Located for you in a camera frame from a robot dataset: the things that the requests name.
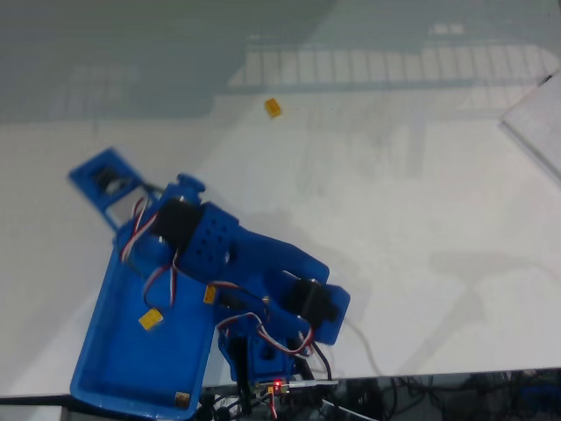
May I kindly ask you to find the blue plastic bin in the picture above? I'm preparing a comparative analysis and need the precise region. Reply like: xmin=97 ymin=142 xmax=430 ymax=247
xmin=69 ymin=236 xmax=220 ymax=420

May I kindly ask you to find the controller board with red led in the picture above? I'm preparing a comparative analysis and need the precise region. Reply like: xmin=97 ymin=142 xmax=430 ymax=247
xmin=250 ymin=379 xmax=293 ymax=396

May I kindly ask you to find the blue gripper camera mount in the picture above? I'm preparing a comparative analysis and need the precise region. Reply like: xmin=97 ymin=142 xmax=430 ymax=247
xmin=67 ymin=147 xmax=153 ymax=230

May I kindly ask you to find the white plug cable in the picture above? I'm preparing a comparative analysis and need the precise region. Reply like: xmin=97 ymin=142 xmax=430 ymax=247
xmin=291 ymin=379 xmax=341 ymax=389

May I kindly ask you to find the thin white cable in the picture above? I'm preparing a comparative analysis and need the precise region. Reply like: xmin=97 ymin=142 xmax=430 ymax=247
xmin=345 ymin=318 xmax=382 ymax=378

